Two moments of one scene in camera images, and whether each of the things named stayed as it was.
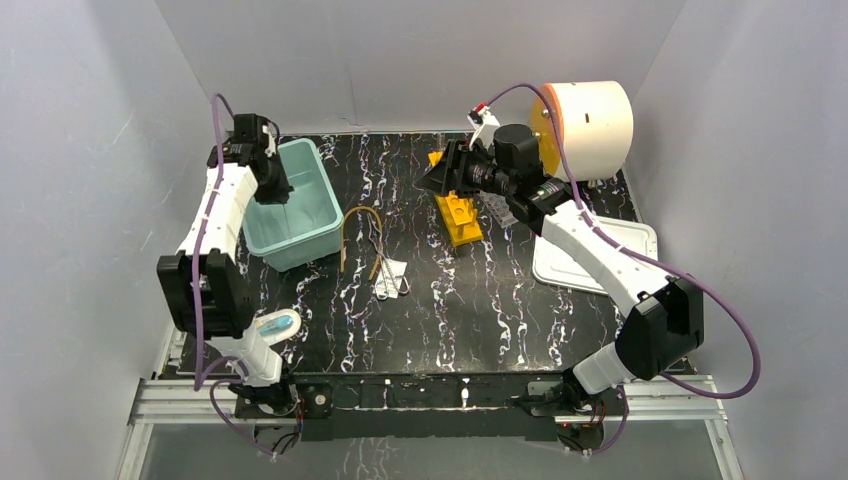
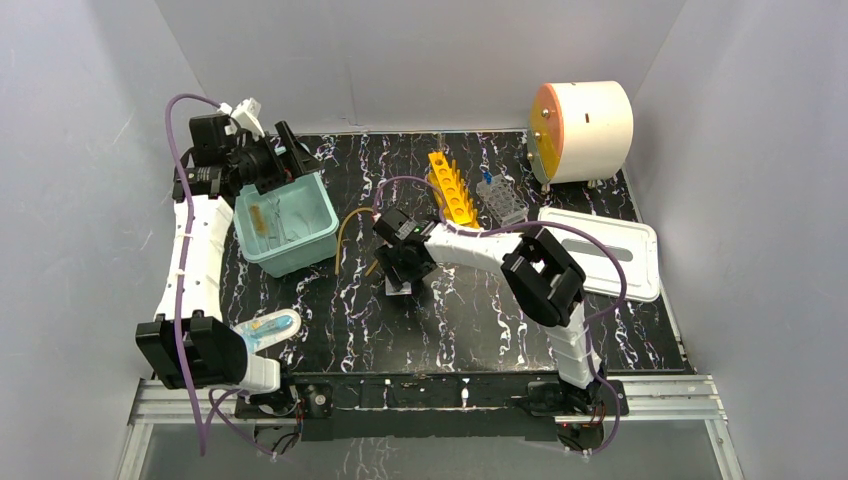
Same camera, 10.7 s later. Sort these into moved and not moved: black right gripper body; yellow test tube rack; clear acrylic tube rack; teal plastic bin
Moved: black right gripper body
Not moved: clear acrylic tube rack; teal plastic bin; yellow test tube rack
